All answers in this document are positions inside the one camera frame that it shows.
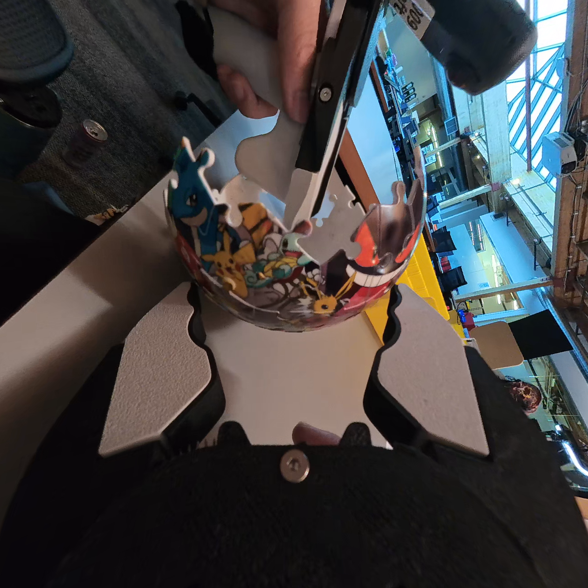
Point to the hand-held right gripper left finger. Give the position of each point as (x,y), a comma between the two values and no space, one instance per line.
(156,381)

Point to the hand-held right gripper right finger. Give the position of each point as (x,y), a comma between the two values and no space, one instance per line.
(427,381)

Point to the person's left hand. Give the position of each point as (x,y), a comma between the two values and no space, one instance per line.
(301,55)

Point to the colourful loose puzzle piece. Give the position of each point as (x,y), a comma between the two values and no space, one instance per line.
(108,216)

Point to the black flat panel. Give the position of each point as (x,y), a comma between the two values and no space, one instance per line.
(542,335)

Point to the colourful cartoon puzzle ball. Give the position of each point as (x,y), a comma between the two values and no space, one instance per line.
(257,271)

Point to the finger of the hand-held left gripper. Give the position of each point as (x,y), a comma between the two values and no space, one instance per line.
(271,151)
(303,197)

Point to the person's right hand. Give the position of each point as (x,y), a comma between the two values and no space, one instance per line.
(317,436)

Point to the yellow plastic bin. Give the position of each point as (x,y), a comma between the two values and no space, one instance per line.
(420,280)

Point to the white wall-mounted box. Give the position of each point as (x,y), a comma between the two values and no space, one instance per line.
(558,149)

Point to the blue-grey office chair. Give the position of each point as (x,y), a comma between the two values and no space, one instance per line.
(27,41)

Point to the purple drink can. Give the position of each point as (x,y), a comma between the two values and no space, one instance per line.
(85,147)

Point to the brown rounded panel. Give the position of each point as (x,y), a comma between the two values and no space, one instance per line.
(498,344)

